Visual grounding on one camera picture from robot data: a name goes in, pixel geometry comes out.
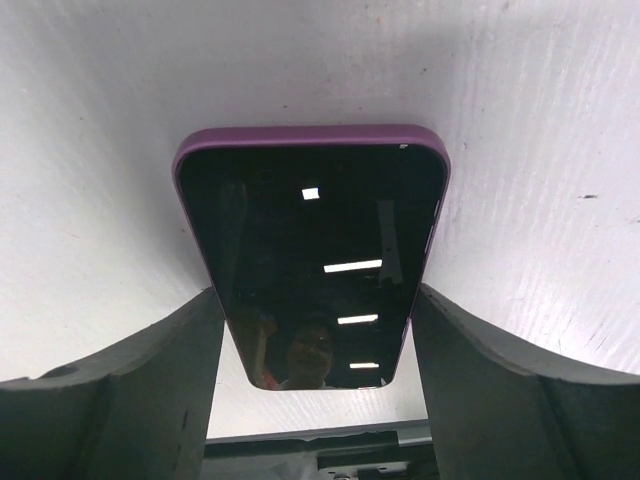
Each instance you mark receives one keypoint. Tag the phone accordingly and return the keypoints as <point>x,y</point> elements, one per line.
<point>315,239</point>

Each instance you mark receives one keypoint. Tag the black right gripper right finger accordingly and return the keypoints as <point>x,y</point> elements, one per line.
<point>500,407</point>

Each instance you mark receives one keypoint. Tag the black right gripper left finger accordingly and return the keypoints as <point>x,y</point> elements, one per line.
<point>138,409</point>

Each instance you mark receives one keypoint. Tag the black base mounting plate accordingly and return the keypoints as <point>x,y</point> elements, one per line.
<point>400,450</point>

